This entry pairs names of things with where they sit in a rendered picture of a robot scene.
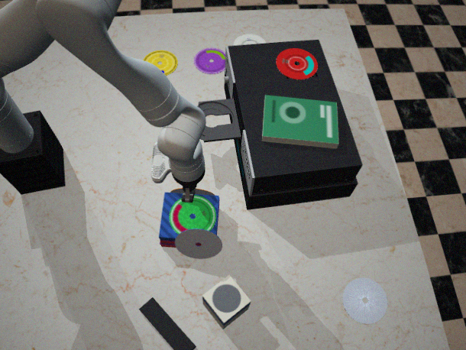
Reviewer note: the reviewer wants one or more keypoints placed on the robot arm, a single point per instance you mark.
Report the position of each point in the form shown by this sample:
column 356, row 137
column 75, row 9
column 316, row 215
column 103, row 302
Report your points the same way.
column 81, row 26

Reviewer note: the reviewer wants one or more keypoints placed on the white cd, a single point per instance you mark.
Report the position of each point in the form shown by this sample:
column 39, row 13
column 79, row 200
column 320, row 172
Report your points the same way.
column 249, row 39

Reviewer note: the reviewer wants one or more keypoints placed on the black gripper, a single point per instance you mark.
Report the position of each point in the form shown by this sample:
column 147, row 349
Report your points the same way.
column 189, row 188

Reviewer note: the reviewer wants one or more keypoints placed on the orange cd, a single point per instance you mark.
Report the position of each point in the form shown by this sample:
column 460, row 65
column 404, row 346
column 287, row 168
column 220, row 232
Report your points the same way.
column 198, row 191

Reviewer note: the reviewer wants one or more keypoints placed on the black rectangular bar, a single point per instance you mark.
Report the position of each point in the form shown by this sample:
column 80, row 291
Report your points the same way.
column 162, row 322

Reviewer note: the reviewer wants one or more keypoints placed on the red disc with centre hole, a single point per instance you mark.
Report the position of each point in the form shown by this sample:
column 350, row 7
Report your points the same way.
column 286, row 63

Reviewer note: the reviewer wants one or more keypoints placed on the green cd with red label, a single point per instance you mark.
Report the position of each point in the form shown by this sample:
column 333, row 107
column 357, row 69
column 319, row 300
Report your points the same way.
column 180, row 215

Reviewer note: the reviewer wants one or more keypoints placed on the grey disc with centre hole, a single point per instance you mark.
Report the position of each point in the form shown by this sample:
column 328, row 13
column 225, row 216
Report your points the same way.
column 186, row 241

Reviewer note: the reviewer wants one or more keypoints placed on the yellow cd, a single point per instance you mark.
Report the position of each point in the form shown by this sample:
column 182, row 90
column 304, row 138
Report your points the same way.
column 169, row 61

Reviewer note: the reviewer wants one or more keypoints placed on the silver cd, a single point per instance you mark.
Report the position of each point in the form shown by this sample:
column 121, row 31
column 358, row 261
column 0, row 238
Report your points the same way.
column 369, row 312

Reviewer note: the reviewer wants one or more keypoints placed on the purple cd with green arc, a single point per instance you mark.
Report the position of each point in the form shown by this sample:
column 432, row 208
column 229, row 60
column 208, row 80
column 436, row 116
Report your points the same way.
column 201, row 60

